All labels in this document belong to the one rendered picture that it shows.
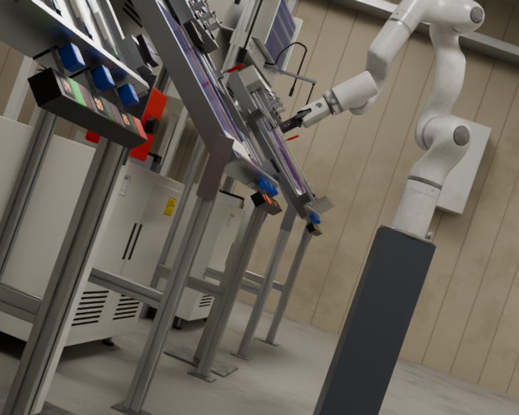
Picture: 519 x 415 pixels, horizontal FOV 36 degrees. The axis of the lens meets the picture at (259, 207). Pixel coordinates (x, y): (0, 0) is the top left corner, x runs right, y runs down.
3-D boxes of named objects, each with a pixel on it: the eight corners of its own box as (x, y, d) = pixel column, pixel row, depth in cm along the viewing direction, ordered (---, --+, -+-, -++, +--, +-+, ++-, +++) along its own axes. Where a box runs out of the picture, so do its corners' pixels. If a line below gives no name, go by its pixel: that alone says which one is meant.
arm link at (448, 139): (428, 189, 275) (451, 124, 275) (459, 193, 258) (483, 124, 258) (400, 178, 271) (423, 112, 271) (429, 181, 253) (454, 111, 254)
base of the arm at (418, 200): (427, 245, 276) (445, 195, 276) (438, 246, 257) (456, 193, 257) (376, 227, 277) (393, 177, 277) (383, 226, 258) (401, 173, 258)
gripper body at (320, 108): (334, 109, 250) (303, 126, 252) (337, 116, 260) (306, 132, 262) (324, 89, 251) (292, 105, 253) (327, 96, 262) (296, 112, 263)
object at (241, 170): (261, 194, 277) (279, 184, 276) (218, 170, 212) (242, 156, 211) (259, 192, 277) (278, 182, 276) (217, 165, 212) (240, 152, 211)
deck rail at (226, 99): (262, 195, 279) (278, 187, 278) (261, 194, 277) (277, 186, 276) (174, 25, 290) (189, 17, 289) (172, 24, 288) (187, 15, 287)
